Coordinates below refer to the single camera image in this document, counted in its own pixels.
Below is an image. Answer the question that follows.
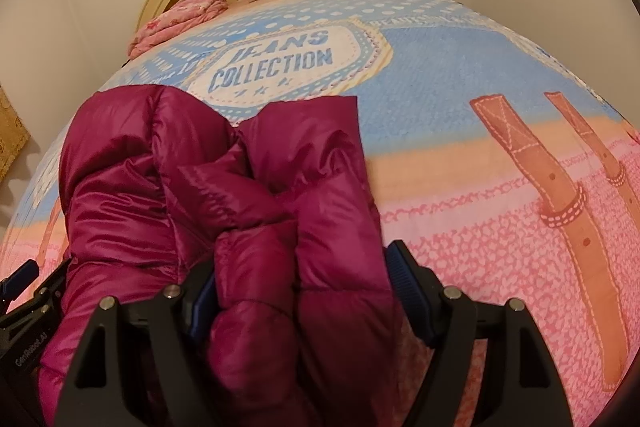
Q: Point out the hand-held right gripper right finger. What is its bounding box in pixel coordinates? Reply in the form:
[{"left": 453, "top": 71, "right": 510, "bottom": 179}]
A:
[{"left": 385, "top": 239, "right": 573, "bottom": 427}]

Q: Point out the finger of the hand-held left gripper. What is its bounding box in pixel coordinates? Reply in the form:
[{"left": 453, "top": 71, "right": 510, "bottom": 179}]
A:
[{"left": 0, "top": 259, "right": 40, "bottom": 303}]

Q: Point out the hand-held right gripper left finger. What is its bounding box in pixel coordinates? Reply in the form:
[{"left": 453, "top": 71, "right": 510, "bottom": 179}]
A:
[{"left": 54, "top": 269, "right": 221, "bottom": 427}]

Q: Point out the magenta puffer jacket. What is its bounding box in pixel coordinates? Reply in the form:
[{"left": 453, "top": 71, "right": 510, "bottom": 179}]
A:
[{"left": 37, "top": 84, "right": 406, "bottom": 427}]

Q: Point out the beige floral curtain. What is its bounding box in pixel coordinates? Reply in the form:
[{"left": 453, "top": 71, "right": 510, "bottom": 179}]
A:
[{"left": 0, "top": 84, "right": 32, "bottom": 182}]

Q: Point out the blue and pink printed blanket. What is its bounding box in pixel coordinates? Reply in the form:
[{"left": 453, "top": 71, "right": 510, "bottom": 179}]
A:
[{"left": 0, "top": 0, "right": 640, "bottom": 427}]

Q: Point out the pink folded blanket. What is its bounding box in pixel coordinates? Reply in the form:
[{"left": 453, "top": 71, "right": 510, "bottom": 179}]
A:
[{"left": 127, "top": 0, "right": 227, "bottom": 58}]

